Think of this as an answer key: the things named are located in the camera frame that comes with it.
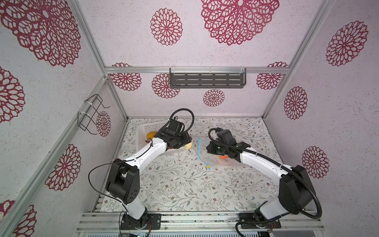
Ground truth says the yellow toy potato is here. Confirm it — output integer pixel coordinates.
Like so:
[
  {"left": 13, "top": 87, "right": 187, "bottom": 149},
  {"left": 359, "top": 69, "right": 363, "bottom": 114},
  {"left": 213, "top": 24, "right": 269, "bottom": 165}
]
[{"left": 146, "top": 131, "right": 157, "bottom": 141}]

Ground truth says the orange toy fruit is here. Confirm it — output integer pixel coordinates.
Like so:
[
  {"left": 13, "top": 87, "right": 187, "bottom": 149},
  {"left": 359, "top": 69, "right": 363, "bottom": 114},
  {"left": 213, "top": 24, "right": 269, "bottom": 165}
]
[{"left": 219, "top": 155, "right": 229, "bottom": 160}]

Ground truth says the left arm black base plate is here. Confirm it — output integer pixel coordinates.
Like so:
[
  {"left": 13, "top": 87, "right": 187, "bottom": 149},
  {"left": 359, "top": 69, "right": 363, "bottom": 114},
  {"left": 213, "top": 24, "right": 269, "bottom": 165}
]
[{"left": 120, "top": 213, "right": 162, "bottom": 231}]

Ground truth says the clear zip top bag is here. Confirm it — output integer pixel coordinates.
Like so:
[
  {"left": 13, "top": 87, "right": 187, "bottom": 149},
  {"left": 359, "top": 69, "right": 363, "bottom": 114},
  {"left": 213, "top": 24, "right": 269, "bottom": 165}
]
[{"left": 196, "top": 137, "right": 245, "bottom": 171}]

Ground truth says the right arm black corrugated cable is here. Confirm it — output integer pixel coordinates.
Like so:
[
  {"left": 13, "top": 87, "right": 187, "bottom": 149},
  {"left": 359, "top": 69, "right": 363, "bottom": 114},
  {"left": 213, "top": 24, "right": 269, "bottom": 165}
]
[{"left": 208, "top": 127, "right": 323, "bottom": 237}]

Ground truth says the white perforated plastic basket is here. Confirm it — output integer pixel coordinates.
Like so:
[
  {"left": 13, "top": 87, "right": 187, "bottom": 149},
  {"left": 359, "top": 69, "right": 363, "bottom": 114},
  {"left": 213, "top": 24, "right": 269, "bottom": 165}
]
[{"left": 135, "top": 120, "right": 187, "bottom": 155}]

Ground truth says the black wire wall rack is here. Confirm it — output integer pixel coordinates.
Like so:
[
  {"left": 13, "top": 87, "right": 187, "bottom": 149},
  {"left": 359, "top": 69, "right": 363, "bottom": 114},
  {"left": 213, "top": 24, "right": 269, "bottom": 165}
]
[{"left": 77, "top": 94, "right": 110, "bottom": 135}]

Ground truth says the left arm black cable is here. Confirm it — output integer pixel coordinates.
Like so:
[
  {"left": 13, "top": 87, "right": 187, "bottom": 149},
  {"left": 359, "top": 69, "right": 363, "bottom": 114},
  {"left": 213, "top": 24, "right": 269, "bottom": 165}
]
[{"left": 88, "top": 108, "right": 195, "bottom": 237}]

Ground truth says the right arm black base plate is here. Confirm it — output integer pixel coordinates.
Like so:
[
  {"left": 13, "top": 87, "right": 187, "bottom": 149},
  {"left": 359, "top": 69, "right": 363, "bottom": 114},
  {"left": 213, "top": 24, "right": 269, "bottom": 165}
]
[{"left": 238, "top": 212, "right": 282, "bottom": 230}]

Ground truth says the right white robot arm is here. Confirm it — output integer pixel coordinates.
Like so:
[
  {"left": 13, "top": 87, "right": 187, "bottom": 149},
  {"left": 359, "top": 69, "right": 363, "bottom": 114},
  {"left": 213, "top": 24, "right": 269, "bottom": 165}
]
[{"left": 206, "top": 128, "right": 322, "bottom": 225}]

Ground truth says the grey slotted wall shelf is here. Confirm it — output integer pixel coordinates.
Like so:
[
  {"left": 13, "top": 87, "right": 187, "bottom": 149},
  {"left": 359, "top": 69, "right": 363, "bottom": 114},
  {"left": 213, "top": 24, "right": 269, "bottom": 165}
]
[{"left": 169, "top": 68, "right": 247, "bottom": 89}]

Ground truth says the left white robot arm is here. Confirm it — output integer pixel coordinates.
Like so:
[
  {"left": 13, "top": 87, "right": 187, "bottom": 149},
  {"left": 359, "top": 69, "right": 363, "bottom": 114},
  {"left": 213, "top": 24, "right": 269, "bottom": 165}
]
[{"left": 106, "top": 118, "right": 192, "bottom": 226}]

